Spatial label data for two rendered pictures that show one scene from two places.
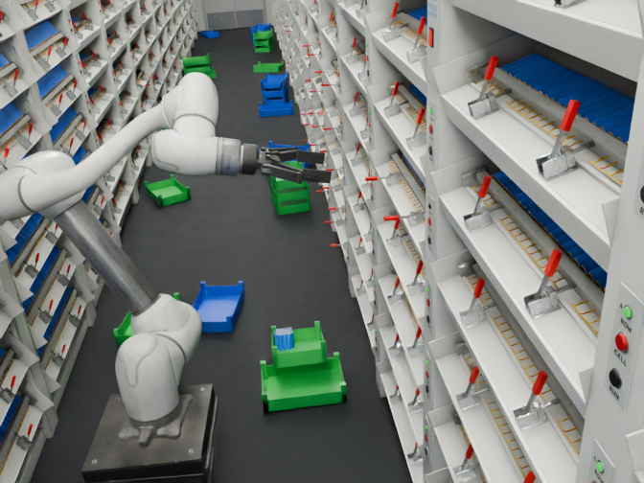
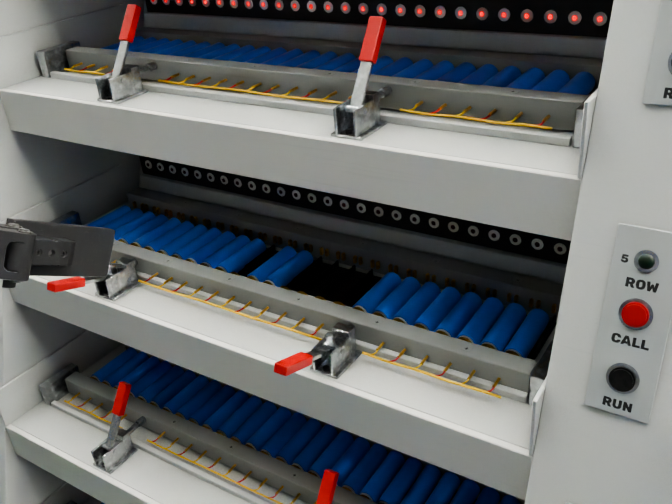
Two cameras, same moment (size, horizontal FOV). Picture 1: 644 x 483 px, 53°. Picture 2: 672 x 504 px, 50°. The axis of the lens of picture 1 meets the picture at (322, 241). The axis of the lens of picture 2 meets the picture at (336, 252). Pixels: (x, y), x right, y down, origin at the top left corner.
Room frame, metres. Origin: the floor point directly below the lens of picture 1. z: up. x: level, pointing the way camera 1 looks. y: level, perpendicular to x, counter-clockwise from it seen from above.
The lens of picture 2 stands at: (1.10, 0.24, 1.13)
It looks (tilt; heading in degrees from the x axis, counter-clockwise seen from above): 14 degrees down; 306
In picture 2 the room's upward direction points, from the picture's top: 5 degrees clockwise
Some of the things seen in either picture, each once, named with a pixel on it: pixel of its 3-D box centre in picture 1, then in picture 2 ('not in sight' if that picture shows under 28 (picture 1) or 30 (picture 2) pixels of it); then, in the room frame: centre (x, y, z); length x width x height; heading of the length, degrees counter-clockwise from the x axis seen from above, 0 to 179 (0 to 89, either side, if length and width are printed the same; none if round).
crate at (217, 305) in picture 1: (216, 305); not in sight; (2.49, 0.49, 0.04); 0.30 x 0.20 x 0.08; 174
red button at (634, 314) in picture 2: not in sight; (636, 313); (1.20, -0.22, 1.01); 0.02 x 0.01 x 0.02; 5
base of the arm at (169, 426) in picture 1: (153, 415); not in sight; (1.50, 0.53, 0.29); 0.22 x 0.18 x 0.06; 175
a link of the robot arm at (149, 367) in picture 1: (147, 371); not in sight; (1.53, 0.53, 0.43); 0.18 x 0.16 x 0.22; 167
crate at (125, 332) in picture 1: (149, 318); not in sight; (2.42, 0.78, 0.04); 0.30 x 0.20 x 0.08; 174
